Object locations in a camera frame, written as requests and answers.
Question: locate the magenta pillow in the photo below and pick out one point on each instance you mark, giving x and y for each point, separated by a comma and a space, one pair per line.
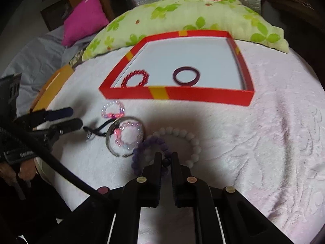
83, 20

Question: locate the red shallow box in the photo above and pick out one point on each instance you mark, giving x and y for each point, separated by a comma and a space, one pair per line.
177, 95

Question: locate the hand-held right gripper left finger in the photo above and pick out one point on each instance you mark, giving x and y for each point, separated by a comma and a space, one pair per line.
158, 164

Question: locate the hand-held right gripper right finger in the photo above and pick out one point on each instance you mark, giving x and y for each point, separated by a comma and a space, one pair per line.
175, 164

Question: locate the grey blanket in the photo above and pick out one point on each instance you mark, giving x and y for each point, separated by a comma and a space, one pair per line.
33, 56

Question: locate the white textured blanket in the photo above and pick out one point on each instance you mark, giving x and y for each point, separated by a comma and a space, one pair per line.
266, 132

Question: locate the silver metal bangle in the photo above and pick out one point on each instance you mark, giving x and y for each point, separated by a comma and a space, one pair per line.
109, 142

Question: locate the person's left hand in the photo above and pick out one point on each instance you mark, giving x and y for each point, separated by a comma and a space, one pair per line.
26, 169

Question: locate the green floral pillow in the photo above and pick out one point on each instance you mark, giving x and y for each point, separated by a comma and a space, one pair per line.
177, 15

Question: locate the dark maroon bangle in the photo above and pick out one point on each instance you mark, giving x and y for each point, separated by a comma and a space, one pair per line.
179, 80

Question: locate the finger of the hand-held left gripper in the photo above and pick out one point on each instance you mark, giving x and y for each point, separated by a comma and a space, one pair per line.
62, 112
69, 125

